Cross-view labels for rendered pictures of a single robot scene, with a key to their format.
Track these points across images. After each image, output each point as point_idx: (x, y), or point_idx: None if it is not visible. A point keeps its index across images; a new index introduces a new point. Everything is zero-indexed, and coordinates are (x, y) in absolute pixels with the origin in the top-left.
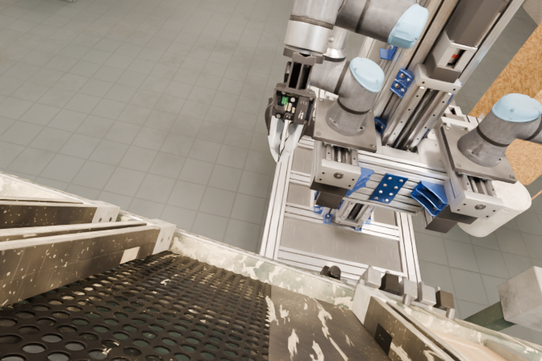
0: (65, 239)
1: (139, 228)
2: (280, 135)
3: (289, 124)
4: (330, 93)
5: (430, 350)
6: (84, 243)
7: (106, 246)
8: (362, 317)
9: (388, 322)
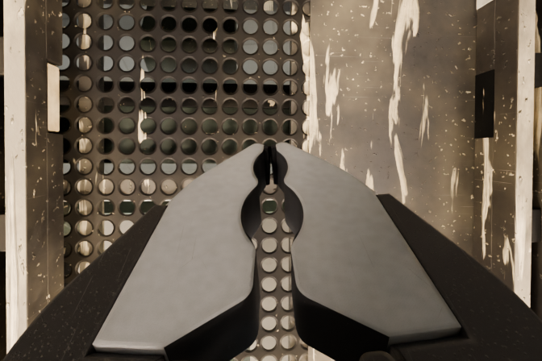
0: (23, 329)
1: (14, 72)
2: (245, 216)
3: (302, 338)
4: None
5: (511, 252)
6: (32, 282)
7: (39, 209)
8: None
9: (503, 108)
